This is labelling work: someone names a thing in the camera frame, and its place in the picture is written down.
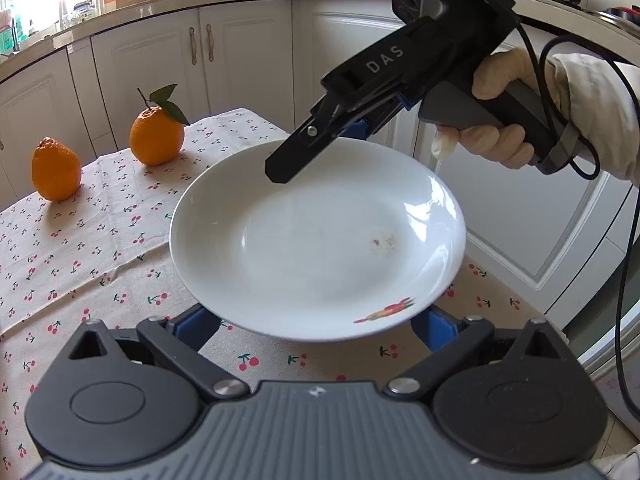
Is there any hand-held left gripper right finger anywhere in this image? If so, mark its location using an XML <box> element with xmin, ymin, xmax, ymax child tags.
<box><xmin>384</xmin><ymin>305</ymin><xmax>571</xmax><ymax>403</ymax></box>

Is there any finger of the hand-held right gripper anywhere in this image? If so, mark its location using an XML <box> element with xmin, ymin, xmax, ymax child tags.
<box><xmin>344</xmin><ymin>92</ymin><xmax>414</xmax><ymax>142</ymax></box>
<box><xmin>264</xmin><ymin>91</ymin><xmax>401</xmax><ymax>185</ymax></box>

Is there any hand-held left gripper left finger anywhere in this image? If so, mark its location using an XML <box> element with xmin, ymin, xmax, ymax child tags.
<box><xmin>67</xmin><ymin>304</ymin><xmax>251</xmax><ymax>403</ymax></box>

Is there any white fruit-print plate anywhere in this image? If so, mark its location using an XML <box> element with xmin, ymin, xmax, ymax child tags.
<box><xmin>169</xmin><ymin>137</ymin><xmax>467</xmax><ymax>344</ymax></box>

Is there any person's right forearm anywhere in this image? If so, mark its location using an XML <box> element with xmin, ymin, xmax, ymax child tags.
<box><xmin>547</xmin><ymin>51</ymin><xmax>640</xmax><ymax>187</ymax></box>

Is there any person's right hand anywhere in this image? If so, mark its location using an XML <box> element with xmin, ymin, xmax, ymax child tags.
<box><xmin>432</xmin><ymin>48</ymin><xmax>556</xmax><ymax>171</ymax></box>

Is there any beige cherry-print cloth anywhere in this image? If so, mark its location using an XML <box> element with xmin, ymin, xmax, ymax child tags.
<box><xmin>0</xmin><ymin>240</ymin><xmax>554</xmax><ymax>480</ymax></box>

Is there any orange with green leaf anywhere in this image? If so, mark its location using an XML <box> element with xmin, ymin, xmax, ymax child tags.
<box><xmin>129</xmin><ymin>83</ymin><xmax>191</xmax><ymax>167</ymax></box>

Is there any white cherry-print cloth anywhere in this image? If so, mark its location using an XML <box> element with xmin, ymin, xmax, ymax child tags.
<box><xmin>0</xmin><ymin>107</ymin><xmax>294</xmax><ymax>336</ymax></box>

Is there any knobby orange without leaf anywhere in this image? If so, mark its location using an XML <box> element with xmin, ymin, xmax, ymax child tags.
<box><xmin>31</xmin><ymin>136</ymin><xmax>83</xmax><ymax>203</ymax></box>

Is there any person's white clothing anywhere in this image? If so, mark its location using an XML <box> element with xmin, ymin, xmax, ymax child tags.
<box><xmin>595</xmin><ymin>441</ymin><xmax>640</xmax><ymax>480</ymax></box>

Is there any glass jar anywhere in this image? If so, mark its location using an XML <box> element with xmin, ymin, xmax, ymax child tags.
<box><xmin>72</xmin><ymin>2</ymin><xmax>99</xmax><ymax>29</ymax></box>

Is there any green dish soap bottle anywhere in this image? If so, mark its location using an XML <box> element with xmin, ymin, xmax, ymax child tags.
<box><xmin>0</xmin><ymin>7</ymin><xmax>24</xmax><ymax>54</ymax></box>

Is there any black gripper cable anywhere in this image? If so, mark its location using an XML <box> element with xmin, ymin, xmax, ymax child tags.
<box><xmin>514</xmin><ymin>22</ymin><xmax>640</xmax><ymax>403</ymax></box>

